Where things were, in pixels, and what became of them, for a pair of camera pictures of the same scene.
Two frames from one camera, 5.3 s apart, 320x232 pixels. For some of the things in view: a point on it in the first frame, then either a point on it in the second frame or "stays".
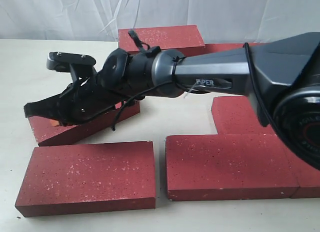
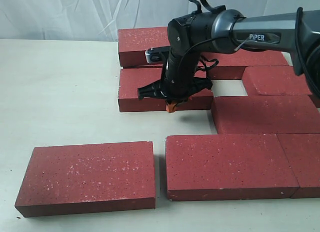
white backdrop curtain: x=222 y=17 stays
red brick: x=47 y=132 to x=130 y=79
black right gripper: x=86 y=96 to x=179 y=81
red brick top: x=187 y=36 stays
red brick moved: x=85 y=178 stays
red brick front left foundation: x=217 y=167 stays
